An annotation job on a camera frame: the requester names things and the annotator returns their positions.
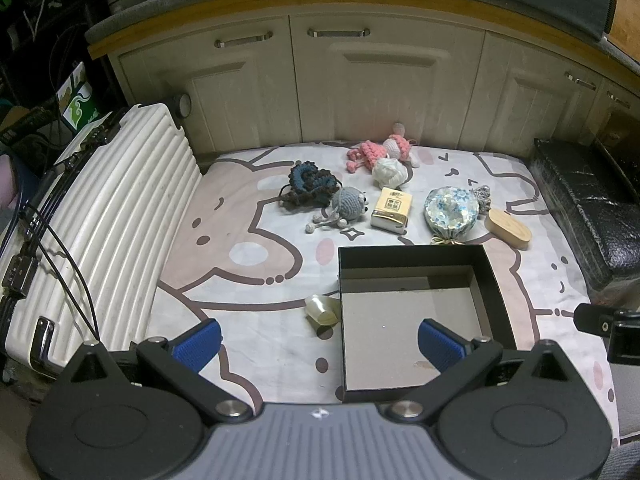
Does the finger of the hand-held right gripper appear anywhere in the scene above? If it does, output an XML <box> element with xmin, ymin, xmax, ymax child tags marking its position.
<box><xmin>573</xmin><ymin>302</ymin><xmax>619</xmax><ymax>334</ymax></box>

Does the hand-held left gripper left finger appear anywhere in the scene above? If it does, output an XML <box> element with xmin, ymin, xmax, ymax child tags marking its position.
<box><xmin>63</xmin><ymin>318</ymin><xmax>255</xmax><ymax>424</ymax></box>

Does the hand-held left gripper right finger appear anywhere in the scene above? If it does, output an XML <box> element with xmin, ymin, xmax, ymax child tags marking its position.
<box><xmin>383</xmin><ymin>318</ymin><xmax>582</xmax><ymax>424</ymax></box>

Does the black cardboard box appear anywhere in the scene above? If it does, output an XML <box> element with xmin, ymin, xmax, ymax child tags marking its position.
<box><xmin>338</xmin><ymin>245</ymin><xmax>517</xmax><ymax>405</ymax></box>

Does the oval wooden box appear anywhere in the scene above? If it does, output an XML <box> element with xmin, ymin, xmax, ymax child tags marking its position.
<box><xmin>485</xmin><ymin>208</ymin><xmax>532</xmax><ymax>251</ymax></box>

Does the white ribbon roll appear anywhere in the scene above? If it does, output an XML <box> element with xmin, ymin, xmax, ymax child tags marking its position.
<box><xmin>304</xmin><ymin>294</ymin><xmax>342</xmax><ymax>327</ymax></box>

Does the blue floral fabric pouch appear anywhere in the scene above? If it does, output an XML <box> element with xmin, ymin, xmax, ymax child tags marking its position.
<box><xmin>424</xmin><ymin>185</ymin><xmax>482</xmax><ymax>247</ymax></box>

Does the small gold box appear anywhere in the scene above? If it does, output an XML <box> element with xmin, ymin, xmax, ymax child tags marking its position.
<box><xmin>370</xmin><ymin>187</ymin><xmax>415</xmax><ymax>233</ymax></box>

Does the grey braided rope knot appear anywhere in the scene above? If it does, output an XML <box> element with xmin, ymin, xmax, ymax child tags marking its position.
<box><xmin>470</xmin><ymin>185</ymin><xmax>494</xmax><ymax>218</ymax></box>

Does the grey crochet octopus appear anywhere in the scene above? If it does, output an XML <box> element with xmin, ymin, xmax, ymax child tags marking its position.
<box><xmin>305</xmin><ymin>186</ymin><xmax>372</xmax><ymax>234</ymax></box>

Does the white yarn ball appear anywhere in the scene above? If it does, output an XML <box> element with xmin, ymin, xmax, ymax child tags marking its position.
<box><xmin>371</xmin><ymin>156</ymin><xmax>415</xmax><ymax>190</ymax></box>

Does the blue brown crochet scrunchie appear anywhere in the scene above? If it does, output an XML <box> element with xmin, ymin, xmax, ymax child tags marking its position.
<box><xmin>277</xmin><ymin>160</ymin><xmax>343</xmax><ymax>213</ymax></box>

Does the pink white crochet bunny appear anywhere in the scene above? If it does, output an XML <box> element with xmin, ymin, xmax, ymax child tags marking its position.
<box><xmin>384</xmin><ymin>122</ymin><xmax>426</xmax><ymax>168</ymax></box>

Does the cartoon bear printed blanket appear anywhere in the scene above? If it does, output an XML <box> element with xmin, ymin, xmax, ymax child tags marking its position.
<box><xmin>145</xmin><ymin>142</ymin><xmax>621</xmax><ymax>441</ymax></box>

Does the black plastic-wrapped case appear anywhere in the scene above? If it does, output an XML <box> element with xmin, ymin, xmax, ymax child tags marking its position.
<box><xmin>530</xmin><ymin>137</ymin><xmax>640</xmax><ymax>293</ymax></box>

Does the cream cabinet door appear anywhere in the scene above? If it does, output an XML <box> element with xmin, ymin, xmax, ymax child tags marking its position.
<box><xmin>289</xmin><ymin>10</ymin><xmax>487</xmax><ymax>152</ymax></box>
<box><xmin>594</xmin><ymin>79</ymin><xmax>640</xmax><ymax>161</ymax></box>
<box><xmin>109</xmin><ymin>14</ymin><xmax>297</xmax><ymax>157</ymax></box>
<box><xmin>475</xmin><ymin>30</ymin><xmax>607</xmax><ymax>162</ymax></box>

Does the pink cloth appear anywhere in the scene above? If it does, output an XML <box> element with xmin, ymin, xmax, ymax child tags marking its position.
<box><xmin>0</xmin><ymin>152</ymin><xmax>22</xmax><ymax>209</ymax></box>

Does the green white carton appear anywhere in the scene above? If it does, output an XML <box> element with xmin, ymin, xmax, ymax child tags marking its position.
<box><xmin>56</xmin><ymin>61</ymin><xmax>99</xmax><ymax>134</ymax></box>

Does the wooden panel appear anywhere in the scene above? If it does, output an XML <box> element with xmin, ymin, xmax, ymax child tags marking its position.
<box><xmin>606</xmin><ymin>0</ymin><xmax>640</xmax><ymax>63</ymax></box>

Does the dark cluttered shelf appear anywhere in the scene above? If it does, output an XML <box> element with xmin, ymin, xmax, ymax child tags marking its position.
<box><xmin>0</xmin><ymin>0</ymin><xmax>108</xmax><ymax>111</ymax></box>

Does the black cable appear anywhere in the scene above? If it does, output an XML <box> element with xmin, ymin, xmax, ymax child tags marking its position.
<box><xmin>0</xmin><ymin>125</ymin><xmax>103</xmax><ymax>346</ymax></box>

